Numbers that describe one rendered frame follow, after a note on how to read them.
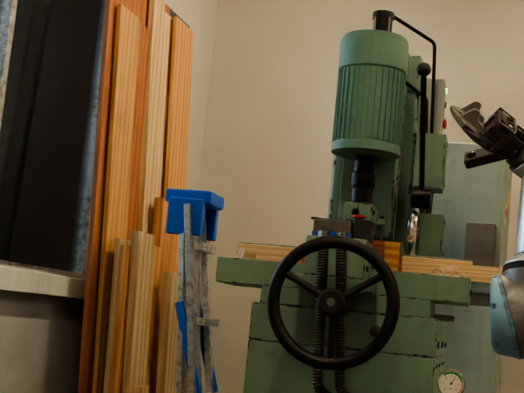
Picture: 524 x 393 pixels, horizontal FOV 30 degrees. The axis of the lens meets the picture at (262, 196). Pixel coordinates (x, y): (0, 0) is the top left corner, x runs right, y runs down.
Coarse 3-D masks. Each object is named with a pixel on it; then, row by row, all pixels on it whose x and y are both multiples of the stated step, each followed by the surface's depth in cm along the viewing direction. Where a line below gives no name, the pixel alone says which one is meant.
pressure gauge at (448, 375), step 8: (440, 376) 215; (448, 376) 215; (456, 376) 215; (440, 384) 215; (448, 384) 215; (456, 384) 214; (464, 384) 214; (440, 392) 215; (448, 392) 214; (456, 392) 214
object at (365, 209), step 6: (348, 204) 243; (354, 204) 243; (360, 204) 243; (366, 204) 242; (372, 204) 242; (348, 210) 243; (360, 210) 242; (366, 210) 242; (372, 210) 242; (348, 216) 243; (366, 216) 242; (372, 216) 243
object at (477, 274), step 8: (408, 264) 242; (416, 264) 242; (424, 264) 241; (432, 264) 241; (440, 264) 240; (448, 264) 240; (456, 264) 239; (464, 264) 239; (416, 272) 241; (424, 272) 241; (464, 272) 239; (472, 272) 238; (480, 272) 238; (488, 272) 238; (496, 272) 237; (472, 280) 238; (480, 280) 238; (488, 280) 237
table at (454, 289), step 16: (224, 272) 236; (240, 272) 235; (256, 272) 234; (272, 272) 233; (400, 272) 227; (368, 288) 218; (400, 288) 226; (416, 288) 225; (432, 288) 225; (448, 288) 224; (464, 288) 223; (448, 304) 239; (464, 304) 229
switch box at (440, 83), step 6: (438, 84) 275; (444, 84) 275; (438, 90) 275; (444, 90) 277; (438, 96) 275; (438, 102) 274; (438, 108) 274; (438, 114) 274; (438, 120) 274; (438, 126) 273; (438, 132) 273
